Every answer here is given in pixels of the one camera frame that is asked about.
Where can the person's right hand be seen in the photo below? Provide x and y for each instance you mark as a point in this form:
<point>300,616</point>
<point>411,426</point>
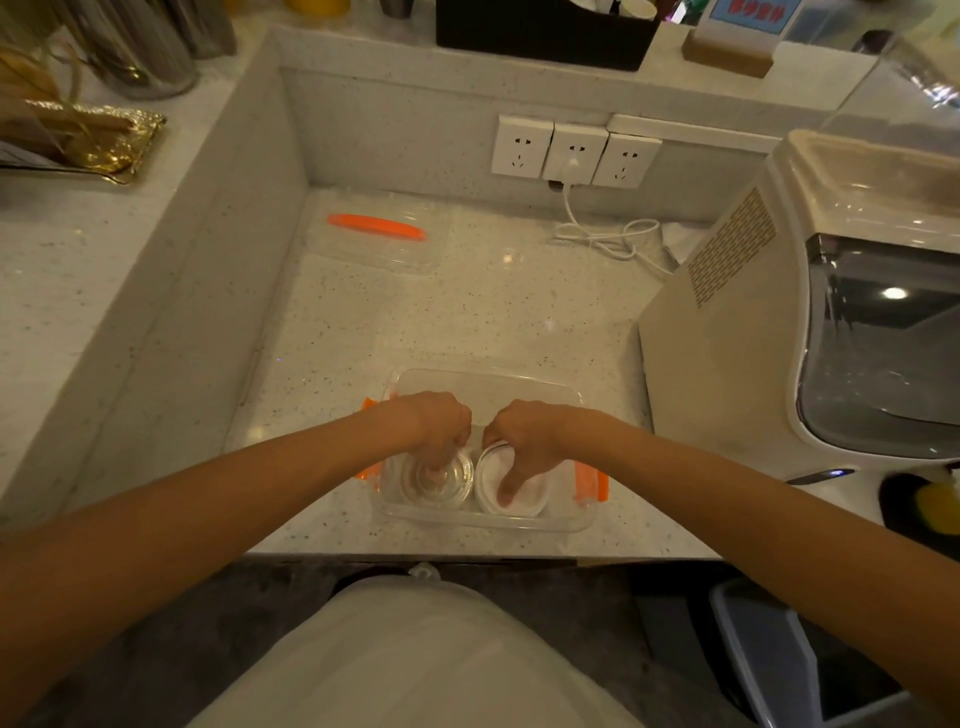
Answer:
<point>529,431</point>

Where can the person's left hand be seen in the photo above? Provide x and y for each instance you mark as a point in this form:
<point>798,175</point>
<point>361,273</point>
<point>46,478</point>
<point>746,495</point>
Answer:
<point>420,420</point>

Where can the person's left fingers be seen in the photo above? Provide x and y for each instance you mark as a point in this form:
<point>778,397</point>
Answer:
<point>439,457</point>

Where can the person's right fingers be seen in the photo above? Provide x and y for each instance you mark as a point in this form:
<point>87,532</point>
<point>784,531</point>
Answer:
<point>514,476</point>

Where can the white round cup lid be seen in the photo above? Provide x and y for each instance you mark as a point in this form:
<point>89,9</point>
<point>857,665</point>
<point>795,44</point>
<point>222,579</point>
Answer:
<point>532,499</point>

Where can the person's left forearm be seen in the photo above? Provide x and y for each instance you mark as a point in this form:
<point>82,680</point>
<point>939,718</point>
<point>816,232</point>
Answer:
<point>187,525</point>

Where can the person's right forearm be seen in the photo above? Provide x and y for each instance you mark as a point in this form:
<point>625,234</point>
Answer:
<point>765,525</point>

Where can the clear container with orange clips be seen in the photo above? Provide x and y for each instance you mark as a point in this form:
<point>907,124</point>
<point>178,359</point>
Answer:
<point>487,386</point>

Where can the person's white apron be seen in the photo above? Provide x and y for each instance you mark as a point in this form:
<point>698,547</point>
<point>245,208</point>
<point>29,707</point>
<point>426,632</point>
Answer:
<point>412,660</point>

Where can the clear lid with orange clip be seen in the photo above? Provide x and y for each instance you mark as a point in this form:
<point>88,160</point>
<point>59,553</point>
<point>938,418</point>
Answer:
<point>375,251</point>

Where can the white countertop machine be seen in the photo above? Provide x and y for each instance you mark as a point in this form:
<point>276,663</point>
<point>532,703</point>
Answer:
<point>735,360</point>

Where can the grey waste bin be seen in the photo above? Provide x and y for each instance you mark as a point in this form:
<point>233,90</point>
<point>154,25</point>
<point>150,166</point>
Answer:
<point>765,652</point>

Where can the white power plug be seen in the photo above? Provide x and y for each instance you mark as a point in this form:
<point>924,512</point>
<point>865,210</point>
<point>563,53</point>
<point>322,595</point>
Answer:
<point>571,172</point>

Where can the yellow sponge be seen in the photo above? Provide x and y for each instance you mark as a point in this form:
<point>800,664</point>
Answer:
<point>941,508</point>

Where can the black storage box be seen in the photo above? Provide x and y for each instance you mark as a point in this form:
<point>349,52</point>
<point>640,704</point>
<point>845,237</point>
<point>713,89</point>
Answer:
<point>540,34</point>

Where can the small metal cup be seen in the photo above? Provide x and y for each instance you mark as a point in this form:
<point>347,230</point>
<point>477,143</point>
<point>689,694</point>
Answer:
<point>396,6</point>

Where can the gold foil bag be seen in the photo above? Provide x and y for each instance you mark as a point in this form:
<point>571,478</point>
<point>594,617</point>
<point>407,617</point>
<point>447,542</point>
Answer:
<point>97,139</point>

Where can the yellow container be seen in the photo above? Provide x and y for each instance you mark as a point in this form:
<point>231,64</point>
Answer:
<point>319,6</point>

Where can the small silver metal canister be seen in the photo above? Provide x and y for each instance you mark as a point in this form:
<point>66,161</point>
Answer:
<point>202,26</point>

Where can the sign with wooden base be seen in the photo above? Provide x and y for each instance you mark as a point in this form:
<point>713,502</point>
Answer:
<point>739,37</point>

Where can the large silver metal canister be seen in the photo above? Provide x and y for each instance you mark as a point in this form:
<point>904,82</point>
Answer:
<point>135,45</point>

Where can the clear plastic cover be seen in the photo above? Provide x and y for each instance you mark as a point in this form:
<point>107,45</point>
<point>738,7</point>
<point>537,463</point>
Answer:
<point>900,82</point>

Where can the white wall socket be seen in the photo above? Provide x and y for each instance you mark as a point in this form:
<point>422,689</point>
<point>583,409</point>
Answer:
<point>521,146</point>
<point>576,142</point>
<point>626,161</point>

